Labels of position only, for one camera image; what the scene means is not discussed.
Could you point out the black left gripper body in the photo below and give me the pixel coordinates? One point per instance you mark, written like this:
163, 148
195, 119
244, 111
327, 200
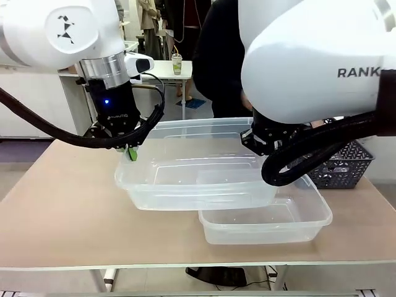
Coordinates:
113, 105

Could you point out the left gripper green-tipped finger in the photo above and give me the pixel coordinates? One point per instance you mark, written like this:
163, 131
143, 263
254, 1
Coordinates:
133, 153
95, 130

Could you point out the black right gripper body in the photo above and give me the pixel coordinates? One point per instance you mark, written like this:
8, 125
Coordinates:
266, 136

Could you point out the clear plastic storage bin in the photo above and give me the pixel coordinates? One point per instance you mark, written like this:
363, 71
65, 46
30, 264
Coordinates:
191, 185
263, 229

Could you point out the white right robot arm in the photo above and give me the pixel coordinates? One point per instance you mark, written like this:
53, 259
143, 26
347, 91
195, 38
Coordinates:
309, 62

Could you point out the dark grey woven plastic basket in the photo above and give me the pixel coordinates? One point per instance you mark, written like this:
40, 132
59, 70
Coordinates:
346, 173

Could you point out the person right hand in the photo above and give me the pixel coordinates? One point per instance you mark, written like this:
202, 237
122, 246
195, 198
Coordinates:
246, 101

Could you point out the person left hand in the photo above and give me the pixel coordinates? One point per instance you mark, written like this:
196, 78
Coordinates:
317, 123

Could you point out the white folding table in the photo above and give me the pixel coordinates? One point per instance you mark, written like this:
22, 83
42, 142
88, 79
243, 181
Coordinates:
164, 69

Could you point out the plastic cup with green drink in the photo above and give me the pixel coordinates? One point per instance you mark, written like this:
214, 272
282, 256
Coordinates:
177, 63

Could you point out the blue floor mat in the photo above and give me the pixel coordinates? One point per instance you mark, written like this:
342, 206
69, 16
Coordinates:
191, 103

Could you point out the person torso in black hoodie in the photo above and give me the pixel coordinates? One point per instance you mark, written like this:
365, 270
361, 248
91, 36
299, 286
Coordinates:
216, 62

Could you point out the bystander in beige coat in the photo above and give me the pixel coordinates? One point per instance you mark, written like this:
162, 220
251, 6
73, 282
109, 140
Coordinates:
147, 18

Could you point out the bystander in dark clothes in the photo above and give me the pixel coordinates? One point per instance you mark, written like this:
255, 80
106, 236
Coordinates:
185, 24

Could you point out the white table leg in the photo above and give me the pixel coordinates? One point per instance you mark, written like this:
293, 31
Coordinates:
106, 280

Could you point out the black foot pedal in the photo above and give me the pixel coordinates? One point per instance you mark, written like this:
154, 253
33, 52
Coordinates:
216, 275

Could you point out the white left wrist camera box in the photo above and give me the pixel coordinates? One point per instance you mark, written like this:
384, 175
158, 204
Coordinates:
136, 63

